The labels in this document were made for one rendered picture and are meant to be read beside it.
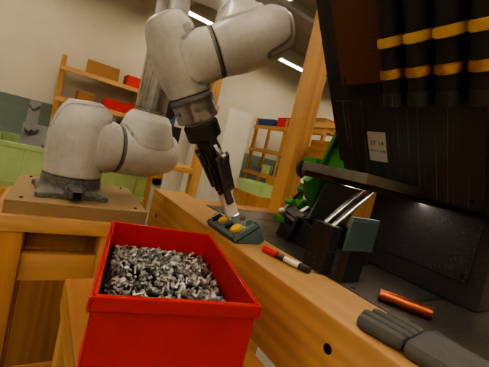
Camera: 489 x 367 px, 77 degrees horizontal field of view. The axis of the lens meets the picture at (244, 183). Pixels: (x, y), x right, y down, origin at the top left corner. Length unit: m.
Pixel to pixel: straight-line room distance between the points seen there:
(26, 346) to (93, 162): 0.94
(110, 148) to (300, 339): 0.71
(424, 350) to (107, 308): 0.39
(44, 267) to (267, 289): 0.59
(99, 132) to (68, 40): 6.84
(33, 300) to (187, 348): 1.17
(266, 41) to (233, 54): 0.07
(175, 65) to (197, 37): 0.06
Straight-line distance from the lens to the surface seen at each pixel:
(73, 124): 0.95
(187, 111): 0.63
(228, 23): 0.64
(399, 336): 0.51
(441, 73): 0.59
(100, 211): 0.92
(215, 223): 0.84
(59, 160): 0.96
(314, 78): 1.60
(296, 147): 1.54
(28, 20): 7.79
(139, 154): 1.01
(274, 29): 0.64
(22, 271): 0.97
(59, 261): 0.96
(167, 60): 0.62
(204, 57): 0.62
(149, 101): 1.05
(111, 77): 7.22
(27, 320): 1.60
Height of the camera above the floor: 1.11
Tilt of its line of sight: 5 degrees down
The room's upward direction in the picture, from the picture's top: 14 degrees clockwise
